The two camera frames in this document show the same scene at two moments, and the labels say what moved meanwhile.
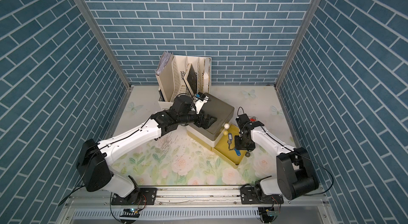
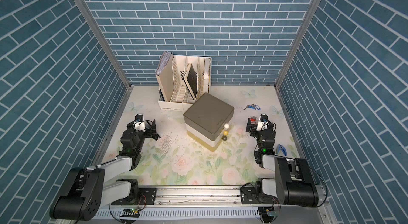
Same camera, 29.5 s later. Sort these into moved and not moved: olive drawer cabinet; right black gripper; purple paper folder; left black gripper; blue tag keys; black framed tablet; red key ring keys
Moved: olive drawer cabinet; left black gripper; right black gripper; blue tag keys
Not moved: purple paper folder; red key ring keys; black framed tablet
